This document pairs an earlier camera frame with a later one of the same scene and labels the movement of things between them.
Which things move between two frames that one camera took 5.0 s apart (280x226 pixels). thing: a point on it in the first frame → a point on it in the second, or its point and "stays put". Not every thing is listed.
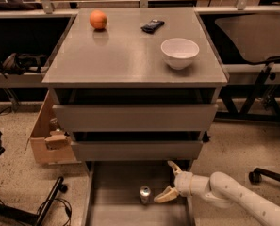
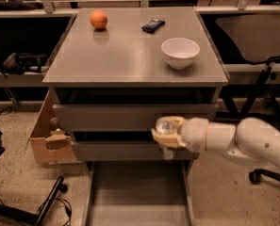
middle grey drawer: (136, 151) stays put
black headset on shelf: (16, 63) stays put
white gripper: (183, 184) → (193, 135)
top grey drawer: (136, 118) stays put
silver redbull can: (144, 192) → (167, 153)
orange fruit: (98, 19) stays put
